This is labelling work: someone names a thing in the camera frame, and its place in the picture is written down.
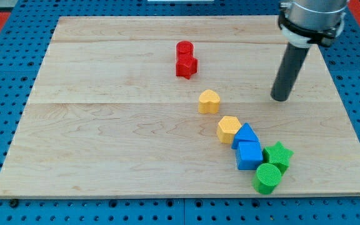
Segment yellow heart block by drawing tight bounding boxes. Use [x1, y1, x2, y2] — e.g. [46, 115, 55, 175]
[198, 89, 221, 114]

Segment light wooden board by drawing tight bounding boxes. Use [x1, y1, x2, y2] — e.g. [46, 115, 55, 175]
[0, 16, 360, 199]

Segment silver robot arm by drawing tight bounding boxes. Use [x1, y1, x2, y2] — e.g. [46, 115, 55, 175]
[277, 0, 349, 49]

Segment red star block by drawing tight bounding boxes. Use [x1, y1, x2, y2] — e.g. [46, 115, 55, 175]
[176, 54, 198, 79]

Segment yellow hexagon block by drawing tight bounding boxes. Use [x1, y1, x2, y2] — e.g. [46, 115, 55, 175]
[216, 116, 241, 144]

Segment green star block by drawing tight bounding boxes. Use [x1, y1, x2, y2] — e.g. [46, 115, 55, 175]
[262, 141, 294, 175]

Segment red cylinder block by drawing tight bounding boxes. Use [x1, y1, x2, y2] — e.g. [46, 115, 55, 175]
[176, 41, 194, 59]

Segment blue triangle block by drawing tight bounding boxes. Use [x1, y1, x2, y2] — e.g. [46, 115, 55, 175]
[231, 122, 259, 149]

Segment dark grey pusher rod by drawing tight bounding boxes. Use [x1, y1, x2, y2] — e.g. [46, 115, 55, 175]
[271, 43, 309, 102]

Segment blue cube block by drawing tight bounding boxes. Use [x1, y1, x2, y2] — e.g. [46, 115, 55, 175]
[236, 141, 263, 170]

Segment green cylinder block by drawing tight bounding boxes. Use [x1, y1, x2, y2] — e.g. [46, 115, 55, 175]
[252, 163, 282, 194]

